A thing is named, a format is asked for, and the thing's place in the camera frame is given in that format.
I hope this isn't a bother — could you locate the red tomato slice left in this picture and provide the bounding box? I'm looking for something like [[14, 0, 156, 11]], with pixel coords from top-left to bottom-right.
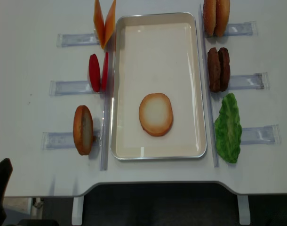
[[88, 54, 101, 93]]

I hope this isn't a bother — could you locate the white rectangular metal tray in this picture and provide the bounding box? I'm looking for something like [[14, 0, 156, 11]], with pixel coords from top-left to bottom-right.
[[110, 12, 207, 161]]

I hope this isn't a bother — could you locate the sesame bun half left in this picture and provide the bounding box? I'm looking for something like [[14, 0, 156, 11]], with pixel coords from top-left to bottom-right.
[[203, 0, 216, 36]]

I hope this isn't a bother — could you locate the orange cheese slice right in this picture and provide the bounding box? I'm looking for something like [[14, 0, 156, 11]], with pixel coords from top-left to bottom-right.
[[103, 0, 116, 49]]

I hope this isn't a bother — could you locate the orange cheese slice left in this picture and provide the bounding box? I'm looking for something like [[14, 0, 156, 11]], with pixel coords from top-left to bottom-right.
[[93, 0, 105, 49]]

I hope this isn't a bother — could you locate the white table leg left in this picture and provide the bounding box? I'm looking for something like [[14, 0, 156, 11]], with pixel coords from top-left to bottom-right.
[[72, 196, 84, 226]]

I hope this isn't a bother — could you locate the red tomato slice right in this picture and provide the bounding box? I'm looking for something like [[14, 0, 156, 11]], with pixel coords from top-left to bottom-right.
[[101, 52, 109, 92]]

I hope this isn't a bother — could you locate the white table leg right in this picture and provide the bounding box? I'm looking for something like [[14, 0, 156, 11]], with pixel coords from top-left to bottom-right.
[[237, 195, 251, 226]]

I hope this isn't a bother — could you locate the bun half right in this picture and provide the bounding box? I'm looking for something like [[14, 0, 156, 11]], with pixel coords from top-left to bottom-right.
[[214, 0, 230, 37]]

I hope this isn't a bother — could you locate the brown meat patty right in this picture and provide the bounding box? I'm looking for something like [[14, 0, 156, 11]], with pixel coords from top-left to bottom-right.
[[218, 48, 231, 92]]

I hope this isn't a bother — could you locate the clear acrylic holder rail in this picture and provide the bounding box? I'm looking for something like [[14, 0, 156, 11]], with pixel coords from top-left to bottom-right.
[[199, 3, 219, 168], [100, 30, 117, 171]]

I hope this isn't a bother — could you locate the clear acrylic holder left rail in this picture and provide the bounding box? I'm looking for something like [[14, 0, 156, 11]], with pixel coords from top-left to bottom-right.
[[100, 30, 117, 171]]

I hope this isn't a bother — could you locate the red tomato slice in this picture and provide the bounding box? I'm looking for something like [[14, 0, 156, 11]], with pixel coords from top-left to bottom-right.
[[88, 54, 101, 93], [101, 52, 109, 92]]

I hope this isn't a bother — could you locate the clear acrylic holder right rail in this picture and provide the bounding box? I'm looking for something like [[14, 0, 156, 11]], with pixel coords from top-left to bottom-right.
[[199, 3, 219, 168]]

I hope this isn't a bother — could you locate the green lettuce leaf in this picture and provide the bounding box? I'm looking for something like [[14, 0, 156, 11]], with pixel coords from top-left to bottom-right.
[[215, 93, 242, 164]]

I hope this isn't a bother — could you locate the bun slice on tray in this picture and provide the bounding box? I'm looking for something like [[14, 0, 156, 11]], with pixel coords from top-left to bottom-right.
[[139, 93, 173, 137]]

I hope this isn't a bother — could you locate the orange cheese slice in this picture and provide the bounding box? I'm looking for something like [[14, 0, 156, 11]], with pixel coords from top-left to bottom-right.
[[103, 0, 116, 49], [93, 0, 105, 49]]

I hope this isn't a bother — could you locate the brown meat patty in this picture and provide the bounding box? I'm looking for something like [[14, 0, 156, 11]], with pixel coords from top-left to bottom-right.
[[218, 48, 231, 92], [207, 48, 221, 92]]

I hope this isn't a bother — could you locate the white table leg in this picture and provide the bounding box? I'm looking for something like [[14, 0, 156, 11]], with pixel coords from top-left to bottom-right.
[[72, 196, 84, 226], [237, 195, 251, 226]]

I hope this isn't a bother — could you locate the upright bun slice left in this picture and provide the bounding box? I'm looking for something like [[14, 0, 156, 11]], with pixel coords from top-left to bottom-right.
[[73, 105, 94, 155]]

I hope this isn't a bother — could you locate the brown meat patty left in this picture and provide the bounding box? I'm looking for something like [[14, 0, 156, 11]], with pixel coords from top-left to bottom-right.
[[207, 48, 221, 92]]

